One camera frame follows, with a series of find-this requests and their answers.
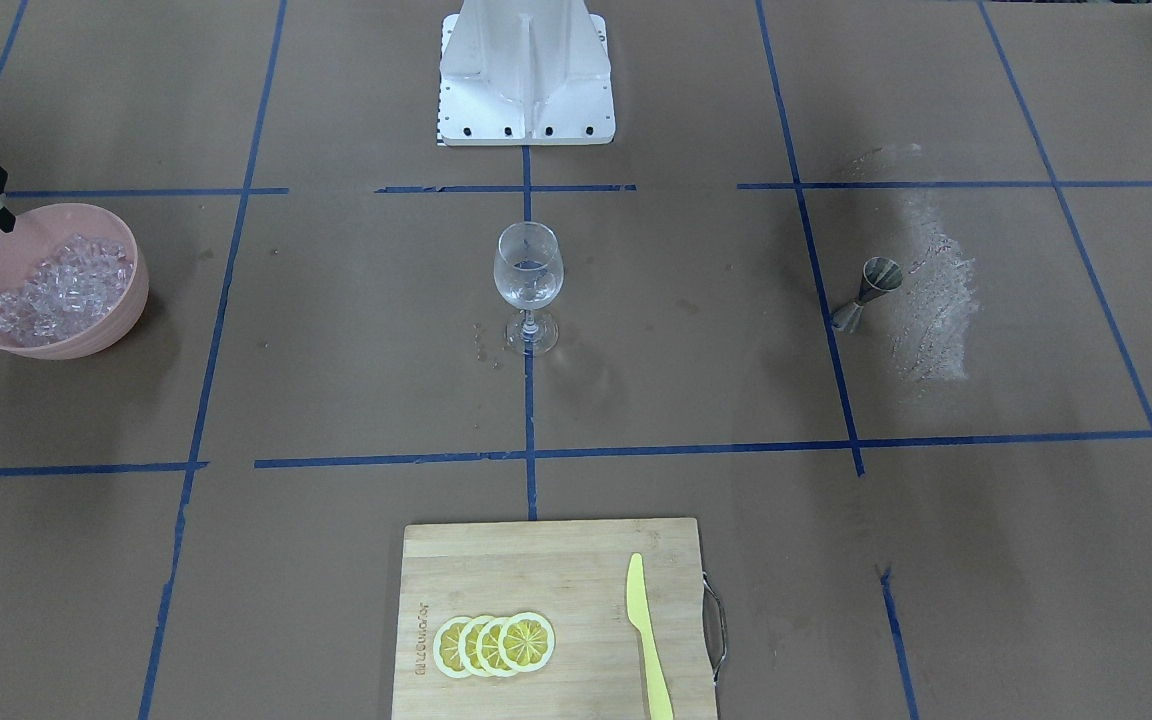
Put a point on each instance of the steel double jigger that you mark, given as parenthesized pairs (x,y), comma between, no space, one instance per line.
(879,276)

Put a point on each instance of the pile of ice cubes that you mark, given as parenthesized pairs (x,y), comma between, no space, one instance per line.
(69,291)

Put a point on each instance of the clear wine glass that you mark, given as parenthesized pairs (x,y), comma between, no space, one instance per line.
(528,272)

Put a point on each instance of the pink plastic bowl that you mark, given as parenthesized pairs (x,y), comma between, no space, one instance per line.
(36,234)

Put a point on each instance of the bamboo cutting board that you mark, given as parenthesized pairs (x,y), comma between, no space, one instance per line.
(574,574)

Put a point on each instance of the yellow plastic knife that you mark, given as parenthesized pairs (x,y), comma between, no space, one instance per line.
(658,702)

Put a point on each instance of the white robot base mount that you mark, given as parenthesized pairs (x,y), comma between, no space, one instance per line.
(525,73)

